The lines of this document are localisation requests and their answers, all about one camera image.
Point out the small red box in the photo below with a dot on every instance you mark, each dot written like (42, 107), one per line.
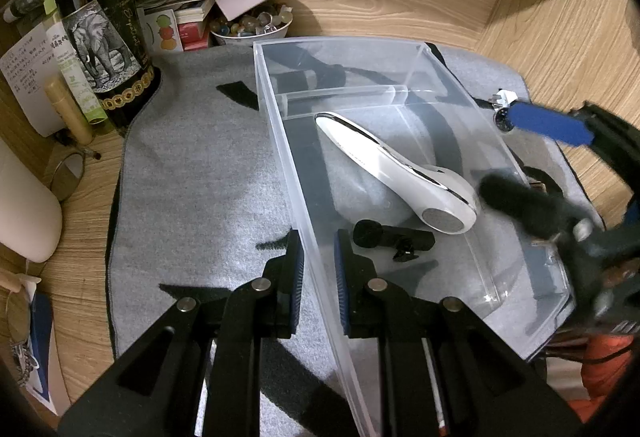
(192, 34)

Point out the small round black gadget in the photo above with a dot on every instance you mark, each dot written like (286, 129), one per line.
(501, 120)

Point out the small round mirror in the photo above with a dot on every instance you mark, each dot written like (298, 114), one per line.
(67, 177)

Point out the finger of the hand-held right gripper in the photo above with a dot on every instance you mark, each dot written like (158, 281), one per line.
(525, 202)
(547, 123)

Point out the dark wine bottle elephant label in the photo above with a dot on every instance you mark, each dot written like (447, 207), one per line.
(100, 17)

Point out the white charger plug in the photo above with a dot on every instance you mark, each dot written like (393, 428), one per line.
(505, 98)

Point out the blue booklet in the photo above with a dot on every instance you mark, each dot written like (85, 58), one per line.
(42, 347)

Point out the white handheld massager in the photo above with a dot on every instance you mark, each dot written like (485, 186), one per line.
(400, 164)

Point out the grey felt mat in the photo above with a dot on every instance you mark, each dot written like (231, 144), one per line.
(200, 177)

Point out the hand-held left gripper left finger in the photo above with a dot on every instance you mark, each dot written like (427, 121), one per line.
(298, 274)

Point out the clear plastic storage container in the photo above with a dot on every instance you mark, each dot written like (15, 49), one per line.
(400, 152)

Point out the green and white tube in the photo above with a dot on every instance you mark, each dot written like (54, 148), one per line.
(75, 72)

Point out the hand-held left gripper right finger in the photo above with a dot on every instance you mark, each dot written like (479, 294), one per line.
(340, 287)

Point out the black clip-on microphone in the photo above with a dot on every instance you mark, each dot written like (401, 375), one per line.
(385, 237)

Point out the cream lip balm tube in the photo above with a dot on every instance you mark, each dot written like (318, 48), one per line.
(67, 112)

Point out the orange garment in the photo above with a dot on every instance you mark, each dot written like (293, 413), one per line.
(607, 367)

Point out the white bowl of stones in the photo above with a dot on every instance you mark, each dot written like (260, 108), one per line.
(250, 29)

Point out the fruit print box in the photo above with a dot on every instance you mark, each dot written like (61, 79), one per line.
(162, 32)

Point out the handwritten paper note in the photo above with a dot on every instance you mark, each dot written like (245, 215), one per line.
(27, 77)

